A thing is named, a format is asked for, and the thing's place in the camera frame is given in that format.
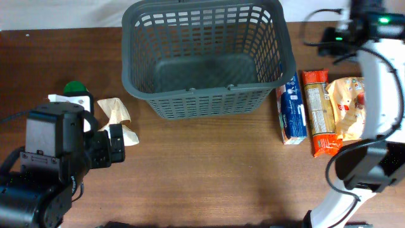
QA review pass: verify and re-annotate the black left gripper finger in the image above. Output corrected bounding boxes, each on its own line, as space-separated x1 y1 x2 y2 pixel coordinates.
109 123 125 163
47 91 94 114

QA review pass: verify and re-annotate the yellow coffee sachet bag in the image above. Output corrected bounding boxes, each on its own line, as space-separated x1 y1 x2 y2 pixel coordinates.
327 77 366 141

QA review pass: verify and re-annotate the orange biscuit packet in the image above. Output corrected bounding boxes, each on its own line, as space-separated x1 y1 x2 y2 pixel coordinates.
301 70 342 157

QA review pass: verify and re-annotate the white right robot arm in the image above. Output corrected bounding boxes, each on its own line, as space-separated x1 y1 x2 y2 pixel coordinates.
121 1 404 227

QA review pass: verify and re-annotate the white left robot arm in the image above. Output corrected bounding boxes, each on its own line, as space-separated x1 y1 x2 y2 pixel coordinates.
1 101 101 227

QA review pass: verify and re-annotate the crumpled beige paper bag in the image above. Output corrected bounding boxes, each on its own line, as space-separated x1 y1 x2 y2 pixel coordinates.
97 98 139 146

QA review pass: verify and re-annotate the green lid beige jar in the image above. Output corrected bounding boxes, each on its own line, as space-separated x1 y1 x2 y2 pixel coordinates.
63 81 87 94

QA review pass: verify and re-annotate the blue toothpaste box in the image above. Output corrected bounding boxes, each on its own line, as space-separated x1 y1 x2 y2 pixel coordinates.
275 73 308 145

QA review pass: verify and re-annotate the grey plastic basket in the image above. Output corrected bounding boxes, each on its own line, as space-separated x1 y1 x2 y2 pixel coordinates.
121 0 296 120

